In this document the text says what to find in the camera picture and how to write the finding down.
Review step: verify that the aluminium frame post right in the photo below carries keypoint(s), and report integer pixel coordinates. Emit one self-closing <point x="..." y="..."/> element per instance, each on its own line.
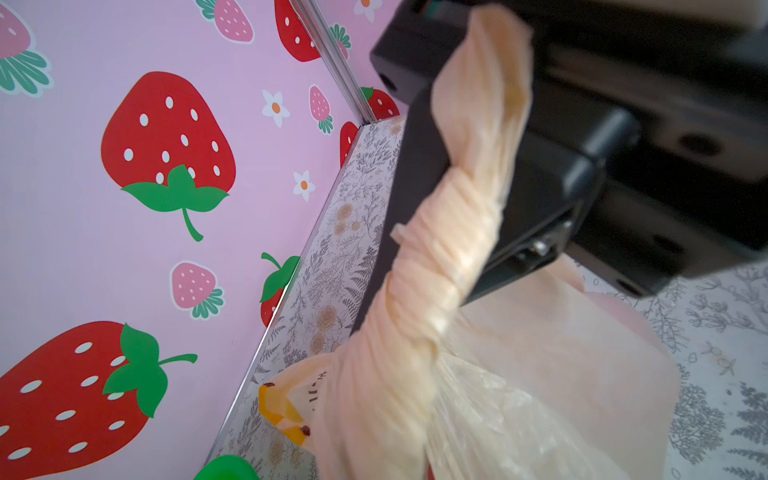
<point x="314" y="22"/>

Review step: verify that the banana print plastic bag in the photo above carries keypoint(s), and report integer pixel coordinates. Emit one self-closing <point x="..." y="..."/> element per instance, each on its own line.
<point x="540" y="380"/>

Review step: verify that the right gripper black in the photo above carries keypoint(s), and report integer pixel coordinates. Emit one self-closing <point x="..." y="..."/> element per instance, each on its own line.
<point x="645" y="154"/>

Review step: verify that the green plastic fruit basket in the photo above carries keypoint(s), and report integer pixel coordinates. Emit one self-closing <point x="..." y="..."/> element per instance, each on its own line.
<point x="227" y="467"/>

